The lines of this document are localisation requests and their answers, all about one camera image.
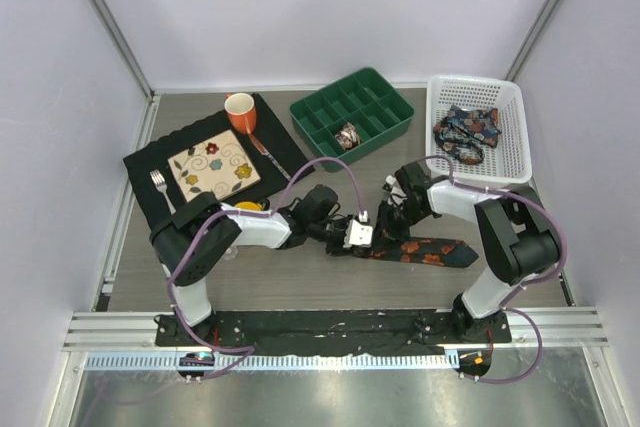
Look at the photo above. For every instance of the aluminium frame rail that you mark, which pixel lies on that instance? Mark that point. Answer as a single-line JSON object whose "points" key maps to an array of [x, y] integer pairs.
{"points": [[128, 331]]}

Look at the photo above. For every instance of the square floral ceramic plate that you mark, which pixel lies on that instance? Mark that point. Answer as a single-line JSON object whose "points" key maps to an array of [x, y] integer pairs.
{"points": [[219, 165]]}

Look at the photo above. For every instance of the silver fork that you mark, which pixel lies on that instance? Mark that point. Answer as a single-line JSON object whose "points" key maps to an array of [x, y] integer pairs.
{"points": [[161, 186]]}

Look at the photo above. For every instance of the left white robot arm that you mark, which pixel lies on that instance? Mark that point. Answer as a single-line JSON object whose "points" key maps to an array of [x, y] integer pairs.
{"points": [[193, 239]]}

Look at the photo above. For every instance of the orange ceramic mug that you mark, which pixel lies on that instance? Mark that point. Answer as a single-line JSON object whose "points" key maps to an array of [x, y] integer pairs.
{"points": [[241, 111]]}

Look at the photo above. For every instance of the yellow plastic mug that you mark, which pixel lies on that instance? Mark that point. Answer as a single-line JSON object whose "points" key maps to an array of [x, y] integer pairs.
{"points": [[259, 206]]}

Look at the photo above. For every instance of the black cloth placemat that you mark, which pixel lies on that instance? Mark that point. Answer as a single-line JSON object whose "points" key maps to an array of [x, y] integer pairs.
{"points": [[185, 120]]}

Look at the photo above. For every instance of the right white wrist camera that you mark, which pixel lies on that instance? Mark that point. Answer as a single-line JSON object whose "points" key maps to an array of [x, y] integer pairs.
{"points": [[396, 195]]}

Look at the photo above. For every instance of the rolled tie in tray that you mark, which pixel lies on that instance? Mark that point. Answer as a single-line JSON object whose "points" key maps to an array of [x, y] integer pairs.
{"points": [[348, 137]]}

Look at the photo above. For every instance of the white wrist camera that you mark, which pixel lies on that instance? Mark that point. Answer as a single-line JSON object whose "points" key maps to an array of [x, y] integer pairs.
{"points": [[396, 195], [359, 231]]}

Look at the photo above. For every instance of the clear plastic cup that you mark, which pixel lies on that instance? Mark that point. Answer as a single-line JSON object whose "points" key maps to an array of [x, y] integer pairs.
{"points": [[231, 253]]}

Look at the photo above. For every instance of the green divided organizer tray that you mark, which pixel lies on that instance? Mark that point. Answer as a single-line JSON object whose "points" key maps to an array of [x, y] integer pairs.
{"points": [[366, 99]]}

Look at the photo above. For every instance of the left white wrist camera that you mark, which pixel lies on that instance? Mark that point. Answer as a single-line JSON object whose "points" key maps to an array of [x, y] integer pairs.
{"points": [[359, 231]]}

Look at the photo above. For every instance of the blue floral tie in basket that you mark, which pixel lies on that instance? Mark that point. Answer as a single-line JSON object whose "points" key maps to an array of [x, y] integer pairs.
{"points": [[463, 134]]}

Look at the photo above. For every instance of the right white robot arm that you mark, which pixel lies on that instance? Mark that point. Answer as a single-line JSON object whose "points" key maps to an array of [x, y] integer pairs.
{"points": [[519, 240]]}

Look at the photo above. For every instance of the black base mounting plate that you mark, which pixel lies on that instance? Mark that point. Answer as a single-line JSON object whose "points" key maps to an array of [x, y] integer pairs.
{"points": [[333, 333]]}

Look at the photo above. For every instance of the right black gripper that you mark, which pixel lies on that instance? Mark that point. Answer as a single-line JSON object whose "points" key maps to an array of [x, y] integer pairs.
{"points": [[386, 228]]}

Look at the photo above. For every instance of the white slotted cable duct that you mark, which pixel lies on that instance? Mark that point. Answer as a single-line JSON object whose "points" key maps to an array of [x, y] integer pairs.
{"points": [[186, 361]]}

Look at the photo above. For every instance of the black orange floral tie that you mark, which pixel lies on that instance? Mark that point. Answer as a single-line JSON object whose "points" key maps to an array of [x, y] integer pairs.
{"points": [[446, 253]]}

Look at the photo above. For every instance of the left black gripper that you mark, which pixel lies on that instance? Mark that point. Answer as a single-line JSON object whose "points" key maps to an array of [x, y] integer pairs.
{"points": [[338, 249]]}

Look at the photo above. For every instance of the orange handled table knife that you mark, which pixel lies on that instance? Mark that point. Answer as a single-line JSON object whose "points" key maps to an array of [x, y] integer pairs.
{"points": [[264, 151]]}

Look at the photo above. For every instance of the white plastic basket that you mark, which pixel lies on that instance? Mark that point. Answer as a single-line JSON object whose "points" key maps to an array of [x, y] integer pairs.
{"points": [[507, 163]]}

